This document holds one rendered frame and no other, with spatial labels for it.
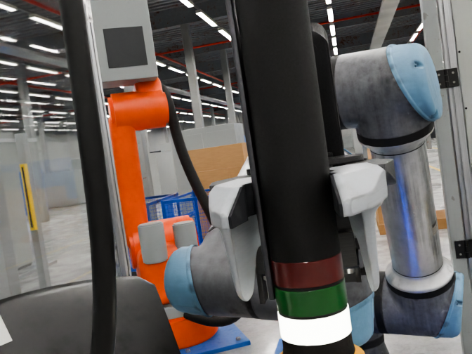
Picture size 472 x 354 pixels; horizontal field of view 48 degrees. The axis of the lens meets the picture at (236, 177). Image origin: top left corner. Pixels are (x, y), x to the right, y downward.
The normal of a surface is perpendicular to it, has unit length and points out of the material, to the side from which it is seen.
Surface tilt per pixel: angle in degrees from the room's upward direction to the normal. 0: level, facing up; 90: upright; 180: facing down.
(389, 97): 107
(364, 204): 90
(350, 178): 42
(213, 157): 90
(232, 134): 90
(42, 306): 37
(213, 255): 32
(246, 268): 94
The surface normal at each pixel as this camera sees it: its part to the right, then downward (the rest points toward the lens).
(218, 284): -0.47, -0.11
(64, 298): 0.26, -0.83
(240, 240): 0.94, -0.04
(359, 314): 0.48, 0.04
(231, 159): -0.23, 0.08
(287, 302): -0.74, 0.14
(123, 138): 0.29, 0.11
